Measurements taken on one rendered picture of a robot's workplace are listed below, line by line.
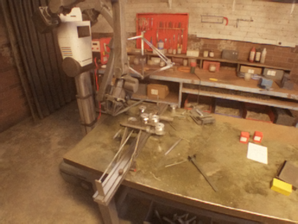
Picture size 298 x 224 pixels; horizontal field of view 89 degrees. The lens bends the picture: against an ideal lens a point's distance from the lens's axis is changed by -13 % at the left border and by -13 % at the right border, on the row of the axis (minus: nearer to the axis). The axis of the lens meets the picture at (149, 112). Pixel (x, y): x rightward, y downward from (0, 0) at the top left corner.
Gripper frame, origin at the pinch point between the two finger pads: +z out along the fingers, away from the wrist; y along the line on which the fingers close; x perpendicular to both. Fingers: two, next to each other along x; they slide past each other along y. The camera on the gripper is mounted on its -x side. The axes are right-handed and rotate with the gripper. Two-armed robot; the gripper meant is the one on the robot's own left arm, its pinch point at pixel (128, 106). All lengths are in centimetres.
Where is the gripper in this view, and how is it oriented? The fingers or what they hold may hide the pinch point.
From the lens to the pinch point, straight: 107.6
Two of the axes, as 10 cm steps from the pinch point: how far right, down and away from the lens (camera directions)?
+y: 0.0, -8.8, -4.8
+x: 6.1, -3.8, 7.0
